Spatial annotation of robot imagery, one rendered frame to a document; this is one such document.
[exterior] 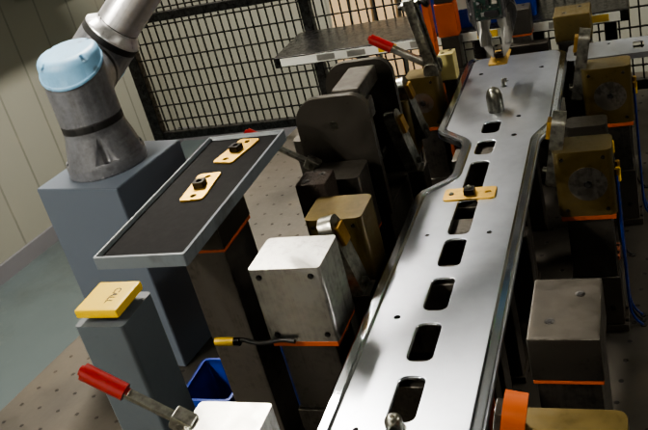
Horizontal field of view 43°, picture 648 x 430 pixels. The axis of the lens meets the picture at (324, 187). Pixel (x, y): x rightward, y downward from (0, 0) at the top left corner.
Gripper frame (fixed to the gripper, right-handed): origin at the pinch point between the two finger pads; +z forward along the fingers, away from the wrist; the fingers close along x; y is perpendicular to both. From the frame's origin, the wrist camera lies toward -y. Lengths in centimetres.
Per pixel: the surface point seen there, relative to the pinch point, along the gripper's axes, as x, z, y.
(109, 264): -38, -9, 88
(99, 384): -30, -6, 106
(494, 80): -2.6, 8.2, -3.8
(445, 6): -15.5, -2.2, -28.4
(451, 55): -11.1, 2.2, -6.1
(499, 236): 6, 7, 60
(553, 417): 17, 0, 103
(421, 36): -14.7, -5.5, 1.7
